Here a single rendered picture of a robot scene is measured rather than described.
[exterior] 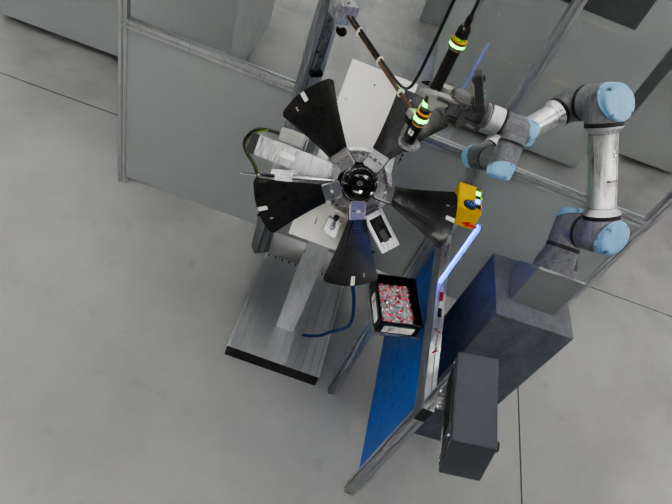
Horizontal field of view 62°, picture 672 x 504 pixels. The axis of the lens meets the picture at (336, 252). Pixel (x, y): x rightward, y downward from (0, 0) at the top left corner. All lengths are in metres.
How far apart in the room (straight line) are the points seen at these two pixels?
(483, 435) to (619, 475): 2.02
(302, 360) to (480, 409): 1.42
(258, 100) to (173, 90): 0.42
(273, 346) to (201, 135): 1.11
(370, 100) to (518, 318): 0.96
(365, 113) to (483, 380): 1.10
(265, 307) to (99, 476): 1.04
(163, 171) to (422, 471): 2.03
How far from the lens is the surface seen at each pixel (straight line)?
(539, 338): 2.17
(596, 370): 3.70
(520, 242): 3.01
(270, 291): 2.93
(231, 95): 2.75
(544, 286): 2.07
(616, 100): 1.91
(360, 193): 1.86
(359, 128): 2.15
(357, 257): 1.93
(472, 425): 1.46
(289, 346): 2.75
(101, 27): 4.22
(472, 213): 2.24
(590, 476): 3.30
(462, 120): 1.70
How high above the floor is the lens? 2.40
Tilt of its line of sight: 47 degrees down
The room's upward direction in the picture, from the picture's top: 24 degrees clockwise
